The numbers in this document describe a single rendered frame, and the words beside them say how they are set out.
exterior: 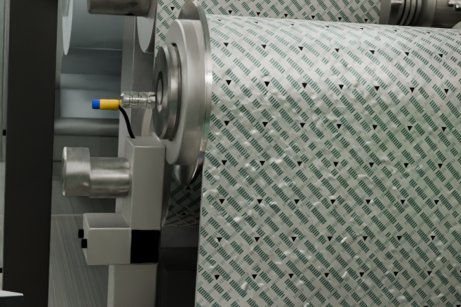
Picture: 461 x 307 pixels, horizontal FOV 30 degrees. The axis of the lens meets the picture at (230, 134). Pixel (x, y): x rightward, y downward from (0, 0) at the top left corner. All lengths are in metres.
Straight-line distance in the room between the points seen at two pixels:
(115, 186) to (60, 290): 0.59
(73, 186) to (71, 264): 0.70
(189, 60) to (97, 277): 0.75
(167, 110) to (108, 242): 0.13
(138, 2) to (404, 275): 0.39
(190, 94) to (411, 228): 0.21
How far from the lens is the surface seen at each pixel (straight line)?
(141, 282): 0.73
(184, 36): 0.65
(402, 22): 1.00
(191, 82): 0.63
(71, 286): 1.30
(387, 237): 0.69
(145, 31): 0.92
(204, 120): 0.62
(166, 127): 0.66
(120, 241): 0.71
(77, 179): 0.70
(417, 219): 0.70
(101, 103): 0.73
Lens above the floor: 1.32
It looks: 9 degrees down
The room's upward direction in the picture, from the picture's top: 4 degrees clockwise
